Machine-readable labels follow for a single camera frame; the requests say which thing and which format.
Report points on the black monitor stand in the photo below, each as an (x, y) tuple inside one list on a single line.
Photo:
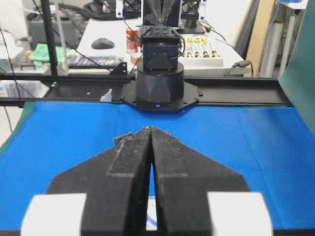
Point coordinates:
[(190, 26)]

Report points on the black aluminium frame rail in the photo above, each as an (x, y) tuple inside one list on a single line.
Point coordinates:
[(225, 91)]

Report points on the green cloth on desk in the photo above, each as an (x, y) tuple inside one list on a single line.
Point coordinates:
[(41, 54)]

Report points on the blue table mat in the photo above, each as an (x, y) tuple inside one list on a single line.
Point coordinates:
[(270, 146)]

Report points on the black computer mouse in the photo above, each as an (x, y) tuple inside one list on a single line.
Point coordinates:
[(102, 44)]

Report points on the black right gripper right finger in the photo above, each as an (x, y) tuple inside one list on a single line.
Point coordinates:
[(183, 177)]

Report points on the red drink can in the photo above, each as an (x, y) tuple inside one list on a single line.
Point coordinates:
[(132, 40)]

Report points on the white desk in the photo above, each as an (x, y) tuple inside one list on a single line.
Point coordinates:
[(115, 31)]

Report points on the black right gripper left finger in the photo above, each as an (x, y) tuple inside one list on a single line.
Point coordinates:
[(116, 183)]

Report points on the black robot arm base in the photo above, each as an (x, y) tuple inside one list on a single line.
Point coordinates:
[(159, 84)]

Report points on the green backdrop panel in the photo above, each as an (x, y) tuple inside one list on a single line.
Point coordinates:
[(298, 80)]

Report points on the black vertical pole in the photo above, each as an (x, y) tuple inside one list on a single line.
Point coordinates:
[(49, 32)]

